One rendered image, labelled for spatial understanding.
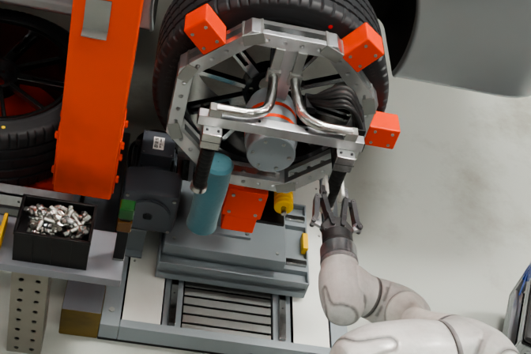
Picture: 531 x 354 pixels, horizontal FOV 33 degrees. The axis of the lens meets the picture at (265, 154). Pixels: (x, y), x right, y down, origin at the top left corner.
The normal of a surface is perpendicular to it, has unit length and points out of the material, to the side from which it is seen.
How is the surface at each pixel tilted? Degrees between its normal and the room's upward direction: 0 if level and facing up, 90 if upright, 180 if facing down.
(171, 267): 90
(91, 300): 0
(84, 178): 90
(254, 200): 90
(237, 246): 0
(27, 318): 90
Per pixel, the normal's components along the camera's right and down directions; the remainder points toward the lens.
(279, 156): 0.00, 0.68
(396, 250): 0.22, -0.72
